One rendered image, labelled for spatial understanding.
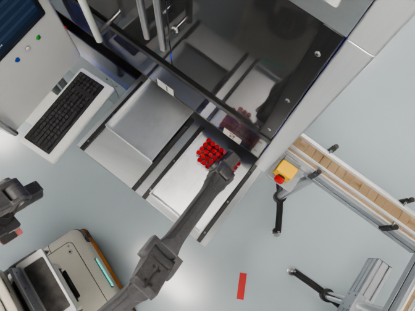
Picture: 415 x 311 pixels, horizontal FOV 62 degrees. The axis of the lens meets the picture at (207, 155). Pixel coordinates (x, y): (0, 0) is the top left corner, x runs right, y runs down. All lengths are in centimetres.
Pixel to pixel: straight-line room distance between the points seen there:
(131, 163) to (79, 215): 101
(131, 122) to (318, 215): 147
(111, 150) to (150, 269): 73
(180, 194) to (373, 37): 102
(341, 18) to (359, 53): 7
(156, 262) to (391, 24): 73
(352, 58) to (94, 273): 176
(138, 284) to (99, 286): 120
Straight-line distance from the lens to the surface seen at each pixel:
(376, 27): 64
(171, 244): 98
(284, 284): 240
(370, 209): 157
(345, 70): 73
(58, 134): 168
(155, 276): 93
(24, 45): 154
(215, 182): 111
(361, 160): 268
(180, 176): 146
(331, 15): 66
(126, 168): 150
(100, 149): 154
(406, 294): 162
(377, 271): 201
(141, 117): 156
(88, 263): 211
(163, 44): 101
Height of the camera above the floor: 231
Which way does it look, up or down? 74 degrees down
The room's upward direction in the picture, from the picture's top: 10 degrees clockwise
